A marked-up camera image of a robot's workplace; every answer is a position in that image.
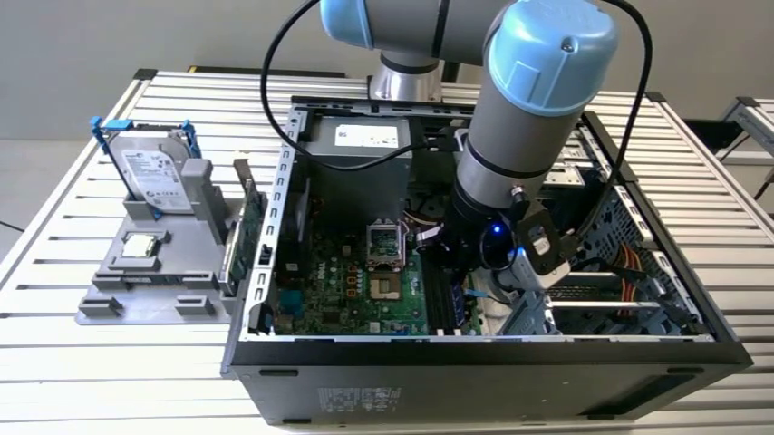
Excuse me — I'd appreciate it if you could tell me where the dark blue RAM stick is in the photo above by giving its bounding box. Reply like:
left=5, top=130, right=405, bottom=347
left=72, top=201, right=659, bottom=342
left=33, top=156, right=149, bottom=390
left=121, top=276, right=186, bottom=287
left=449, top=280, right=471, bottom=327

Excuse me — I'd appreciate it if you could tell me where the round black cooler fan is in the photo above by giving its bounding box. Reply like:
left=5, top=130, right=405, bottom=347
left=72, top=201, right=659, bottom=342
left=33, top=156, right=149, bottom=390
left=407, top=189, right=452, bottom=218

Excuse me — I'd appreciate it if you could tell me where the metal socket cover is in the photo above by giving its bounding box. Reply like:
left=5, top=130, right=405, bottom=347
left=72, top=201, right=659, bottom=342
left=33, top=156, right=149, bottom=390
left=365, top=216, right=405, bottom=270

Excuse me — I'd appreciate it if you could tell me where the CPU socket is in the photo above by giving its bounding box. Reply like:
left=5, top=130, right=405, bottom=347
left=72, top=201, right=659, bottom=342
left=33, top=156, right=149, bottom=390
left=366, top=270, right=404, bottom=301

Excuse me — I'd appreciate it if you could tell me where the green motherboard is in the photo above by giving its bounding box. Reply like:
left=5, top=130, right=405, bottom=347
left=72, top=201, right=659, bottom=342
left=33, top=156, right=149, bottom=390
left=268, top=221, right=488, bottom=337

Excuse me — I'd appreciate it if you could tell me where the grey power supply unit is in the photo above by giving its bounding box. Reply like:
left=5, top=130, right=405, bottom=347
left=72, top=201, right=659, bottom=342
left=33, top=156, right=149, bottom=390
left=294, top=112, right=416, bottom=227

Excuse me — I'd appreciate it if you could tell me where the grey metal disk bay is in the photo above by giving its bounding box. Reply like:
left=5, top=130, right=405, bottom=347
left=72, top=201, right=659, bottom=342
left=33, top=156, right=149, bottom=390
left=500, top=270, right=673, bottom=337

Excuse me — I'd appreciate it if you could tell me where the black open PC case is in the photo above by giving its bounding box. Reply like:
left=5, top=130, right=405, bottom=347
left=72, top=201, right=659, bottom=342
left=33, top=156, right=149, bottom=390
left=220, top=93, right=755, bottom=427

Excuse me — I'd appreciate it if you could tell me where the green graphics card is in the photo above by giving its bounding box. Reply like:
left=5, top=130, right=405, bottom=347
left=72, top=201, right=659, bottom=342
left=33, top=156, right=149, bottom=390
left=217, top=158, right=269, bottom=301

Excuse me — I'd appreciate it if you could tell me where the grey parts rack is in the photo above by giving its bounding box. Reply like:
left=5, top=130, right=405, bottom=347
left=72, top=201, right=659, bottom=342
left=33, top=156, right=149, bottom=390
left=72, top=158, right=266, bottom=327

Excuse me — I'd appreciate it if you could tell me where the silver CPU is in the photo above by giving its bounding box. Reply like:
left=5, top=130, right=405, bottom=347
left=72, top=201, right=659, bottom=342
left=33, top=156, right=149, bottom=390
left=118, top=235, right=160, bottom=260

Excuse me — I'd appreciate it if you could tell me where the silver disk in blue carrier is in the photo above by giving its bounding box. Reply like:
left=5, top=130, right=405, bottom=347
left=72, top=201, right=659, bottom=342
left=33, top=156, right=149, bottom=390
left=88, top=117, right=204, bottom=223

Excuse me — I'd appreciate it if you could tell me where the aluminium slat side table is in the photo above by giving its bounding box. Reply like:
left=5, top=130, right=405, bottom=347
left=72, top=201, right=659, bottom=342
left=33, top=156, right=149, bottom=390
left=715, top=95, right=774, bottom=203

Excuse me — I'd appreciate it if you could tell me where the white wire bundle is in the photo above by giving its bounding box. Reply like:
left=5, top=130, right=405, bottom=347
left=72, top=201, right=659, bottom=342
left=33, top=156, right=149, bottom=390
left=409, top=224, right=445, bottom=248

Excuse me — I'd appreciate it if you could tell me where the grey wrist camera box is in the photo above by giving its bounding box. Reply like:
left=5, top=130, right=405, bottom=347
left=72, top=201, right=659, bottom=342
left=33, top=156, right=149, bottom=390
left=517, top=206, right=579, bottom=271

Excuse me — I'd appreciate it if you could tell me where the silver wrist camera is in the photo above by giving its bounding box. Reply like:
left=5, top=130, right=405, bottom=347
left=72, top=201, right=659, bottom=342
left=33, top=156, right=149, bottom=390
left=509, top=246, right=571, bottom=290

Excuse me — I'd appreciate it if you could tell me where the black sleeved cable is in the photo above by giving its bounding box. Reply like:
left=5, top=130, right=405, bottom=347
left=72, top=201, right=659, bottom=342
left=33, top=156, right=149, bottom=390
left=573, top=256, right=647, bottom=279

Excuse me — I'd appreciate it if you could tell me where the orange yellow wire bundle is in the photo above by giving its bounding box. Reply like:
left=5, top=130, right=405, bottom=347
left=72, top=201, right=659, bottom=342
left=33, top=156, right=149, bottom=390
left=608, top=242, right=644, bottom=321

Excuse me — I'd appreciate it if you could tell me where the thick black cable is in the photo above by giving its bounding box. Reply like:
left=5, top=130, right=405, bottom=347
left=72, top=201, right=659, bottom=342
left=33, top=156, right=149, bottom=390
left=258, top=0, right=653, bottom=248

